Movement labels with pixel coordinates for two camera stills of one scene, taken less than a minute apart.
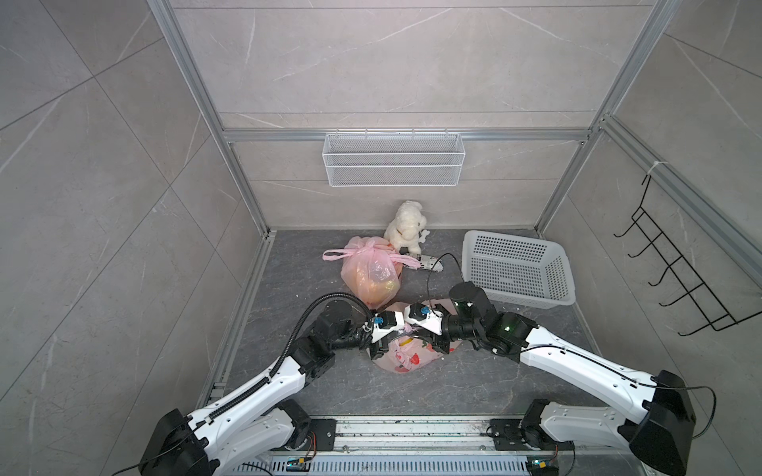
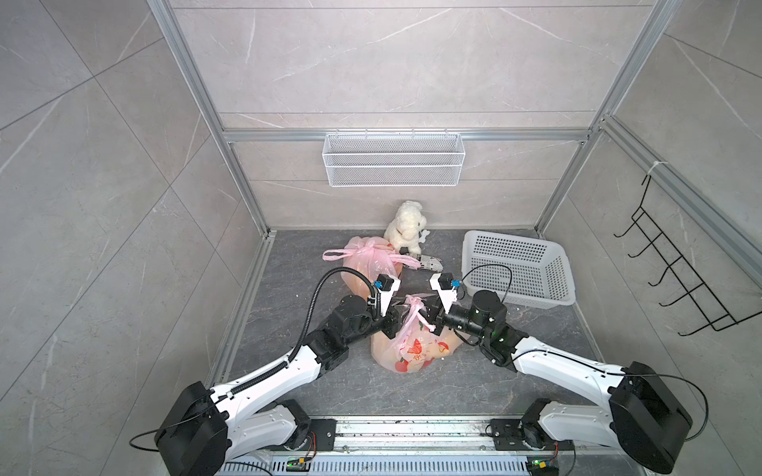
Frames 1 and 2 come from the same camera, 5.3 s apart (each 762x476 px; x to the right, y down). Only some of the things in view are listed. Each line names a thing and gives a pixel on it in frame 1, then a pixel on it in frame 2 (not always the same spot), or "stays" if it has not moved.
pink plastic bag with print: [372, 269] stays
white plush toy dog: [404, 229] stays
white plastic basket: [517, 270] stays
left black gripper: [376, 350] → [390, 323]
